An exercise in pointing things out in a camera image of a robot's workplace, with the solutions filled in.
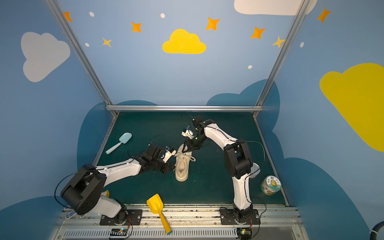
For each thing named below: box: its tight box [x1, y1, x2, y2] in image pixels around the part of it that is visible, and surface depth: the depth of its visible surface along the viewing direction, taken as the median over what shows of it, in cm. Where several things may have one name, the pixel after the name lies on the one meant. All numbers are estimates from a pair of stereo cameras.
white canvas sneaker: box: [175, 143, 192, 182], surface depth 88 cm
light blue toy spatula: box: [105, 132, 133, 155], surface depth 106 cm
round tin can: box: [260, 175, 282, 196], surface depth 80 cm
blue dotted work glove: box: [65, 210, 77, 220], surface depth 76 cm
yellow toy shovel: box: [146, 193, 172, 235], surface depth 80 cm
